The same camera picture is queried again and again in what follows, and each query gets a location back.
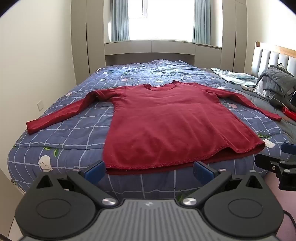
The blue right curtain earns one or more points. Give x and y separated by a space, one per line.
202 22

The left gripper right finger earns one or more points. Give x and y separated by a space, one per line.
212 181

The blue curtain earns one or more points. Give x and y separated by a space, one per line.
202 22
119 22

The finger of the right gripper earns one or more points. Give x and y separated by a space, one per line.
268 163
288 148

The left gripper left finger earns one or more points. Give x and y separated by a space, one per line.
86 181

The light blue folded clothes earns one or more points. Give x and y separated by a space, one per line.
236 78

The red long-sleeve shirt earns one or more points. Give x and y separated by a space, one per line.
165 128

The clear plastic bag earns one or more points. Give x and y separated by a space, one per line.
265 88

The blue left curtain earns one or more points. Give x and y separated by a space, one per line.
119 22

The grey padded headboard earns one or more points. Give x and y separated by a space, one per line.
266 55

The white wall socket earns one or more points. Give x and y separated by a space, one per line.
40 105

